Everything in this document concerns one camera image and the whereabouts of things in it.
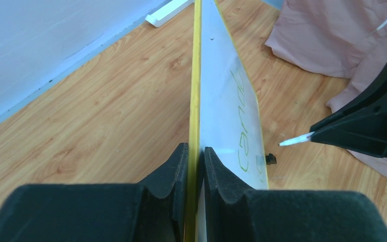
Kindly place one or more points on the yellow framed whiteboard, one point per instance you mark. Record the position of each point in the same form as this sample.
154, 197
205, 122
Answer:
224, 114

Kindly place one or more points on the black whiteboard stand clip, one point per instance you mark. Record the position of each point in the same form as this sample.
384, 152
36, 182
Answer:
270, 159

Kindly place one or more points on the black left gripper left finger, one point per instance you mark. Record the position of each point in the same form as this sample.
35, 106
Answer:
150, 210

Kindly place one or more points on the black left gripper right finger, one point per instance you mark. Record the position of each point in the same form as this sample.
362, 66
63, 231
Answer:
237, 212

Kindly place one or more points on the white rack base foot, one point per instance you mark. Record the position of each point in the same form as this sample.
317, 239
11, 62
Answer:
167, 12

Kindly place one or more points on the green capped white marker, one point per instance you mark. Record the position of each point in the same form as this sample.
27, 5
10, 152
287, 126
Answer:
299, 139

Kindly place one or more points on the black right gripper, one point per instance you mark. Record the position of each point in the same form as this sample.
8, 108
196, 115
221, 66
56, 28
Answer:
360, 125

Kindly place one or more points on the pink cloth garment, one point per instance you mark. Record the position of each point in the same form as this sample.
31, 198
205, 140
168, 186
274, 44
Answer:
344, 39

